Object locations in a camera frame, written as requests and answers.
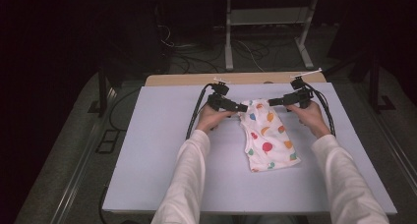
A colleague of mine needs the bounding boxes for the white metal desk frame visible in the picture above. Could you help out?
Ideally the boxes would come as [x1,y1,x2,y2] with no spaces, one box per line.
[223,0,321,72]

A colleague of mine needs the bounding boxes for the black floor socket frame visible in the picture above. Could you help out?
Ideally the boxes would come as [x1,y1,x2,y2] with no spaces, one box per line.
[94,129,121,155]

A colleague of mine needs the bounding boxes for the white table board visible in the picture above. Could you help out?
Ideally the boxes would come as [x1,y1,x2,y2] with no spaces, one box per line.
[101,82,398,216]

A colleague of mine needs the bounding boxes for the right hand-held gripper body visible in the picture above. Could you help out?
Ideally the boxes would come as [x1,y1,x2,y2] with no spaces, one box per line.
[287,67,324,110]

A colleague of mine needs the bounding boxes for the black thin floor cable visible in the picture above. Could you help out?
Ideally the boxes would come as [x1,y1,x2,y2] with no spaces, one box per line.
[108,86,143,132]

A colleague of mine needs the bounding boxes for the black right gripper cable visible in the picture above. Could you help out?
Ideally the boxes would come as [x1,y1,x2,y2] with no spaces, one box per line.
[305,82,337,138]

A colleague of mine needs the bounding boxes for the white fruit print pants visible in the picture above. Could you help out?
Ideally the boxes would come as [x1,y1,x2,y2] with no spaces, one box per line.
[238,98,302,174]

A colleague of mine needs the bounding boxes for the person's left hand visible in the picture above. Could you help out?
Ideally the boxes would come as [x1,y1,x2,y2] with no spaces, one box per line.
[195,102,236,136]

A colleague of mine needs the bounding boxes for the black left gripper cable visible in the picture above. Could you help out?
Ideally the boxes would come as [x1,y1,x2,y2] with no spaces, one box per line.
[185,83,214,140]

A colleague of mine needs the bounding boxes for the white floor cable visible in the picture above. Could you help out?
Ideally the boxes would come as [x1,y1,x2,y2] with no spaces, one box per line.
[234,38,266,73]

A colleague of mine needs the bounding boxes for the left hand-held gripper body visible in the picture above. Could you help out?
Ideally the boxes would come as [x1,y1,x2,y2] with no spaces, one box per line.
[207,78,236,112]

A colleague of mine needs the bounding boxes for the black floor cable bundle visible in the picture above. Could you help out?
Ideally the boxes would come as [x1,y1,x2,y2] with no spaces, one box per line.
[168,45,221,75]

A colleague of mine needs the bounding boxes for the black metal stand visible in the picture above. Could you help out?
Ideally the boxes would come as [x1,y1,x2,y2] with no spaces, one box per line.
[348,51,397,114]
[88,61,120,118]

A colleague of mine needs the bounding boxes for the person's right hand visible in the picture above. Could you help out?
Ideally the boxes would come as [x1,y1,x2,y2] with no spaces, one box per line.
[284,100,332,140]

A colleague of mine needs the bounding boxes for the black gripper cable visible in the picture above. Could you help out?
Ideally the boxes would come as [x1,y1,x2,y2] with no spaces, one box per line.
[305,82,337,138]
[185,83,214,140]

